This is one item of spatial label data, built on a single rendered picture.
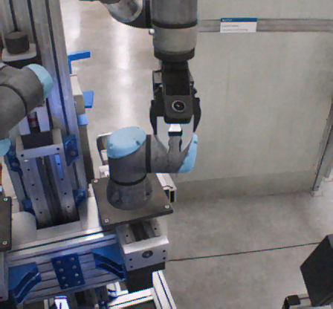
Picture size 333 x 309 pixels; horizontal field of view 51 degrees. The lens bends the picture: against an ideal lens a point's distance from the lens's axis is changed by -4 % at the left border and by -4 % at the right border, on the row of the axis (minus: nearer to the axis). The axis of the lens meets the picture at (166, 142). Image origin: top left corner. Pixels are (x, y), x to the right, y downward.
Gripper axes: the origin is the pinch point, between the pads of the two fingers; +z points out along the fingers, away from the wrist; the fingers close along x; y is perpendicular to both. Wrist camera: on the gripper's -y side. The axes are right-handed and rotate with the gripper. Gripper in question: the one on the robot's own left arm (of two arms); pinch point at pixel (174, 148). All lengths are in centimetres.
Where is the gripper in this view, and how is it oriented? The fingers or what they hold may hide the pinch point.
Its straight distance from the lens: 71.5
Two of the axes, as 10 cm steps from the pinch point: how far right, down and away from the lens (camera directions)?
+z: 0.0, 8.2, 5.7
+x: -9.9, 0.7, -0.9
